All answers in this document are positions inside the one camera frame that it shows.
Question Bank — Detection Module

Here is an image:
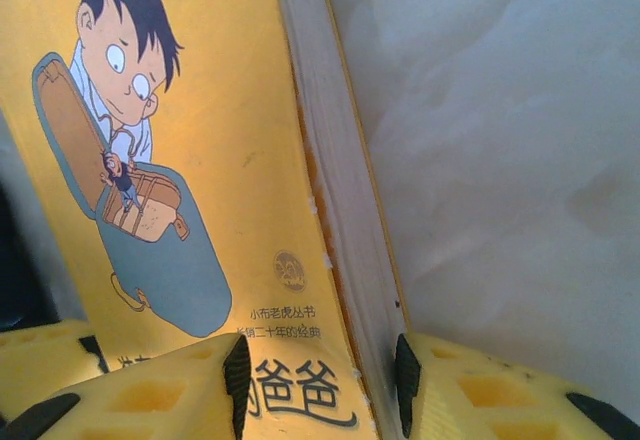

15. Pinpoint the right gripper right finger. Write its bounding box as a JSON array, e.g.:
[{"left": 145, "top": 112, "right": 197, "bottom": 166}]
[{"left": 394, "top": 332, "right": 640, "bottom": 440}]

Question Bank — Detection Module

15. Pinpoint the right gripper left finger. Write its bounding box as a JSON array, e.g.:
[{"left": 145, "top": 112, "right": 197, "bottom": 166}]
[{"left": 0, "top": 317, "right": 251, "bottom": 440}]

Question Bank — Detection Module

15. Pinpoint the yellow cartoon book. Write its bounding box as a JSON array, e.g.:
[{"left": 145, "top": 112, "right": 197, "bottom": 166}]
[{"left": 0, "top": 0, "right": 416, "bottom": 440}]

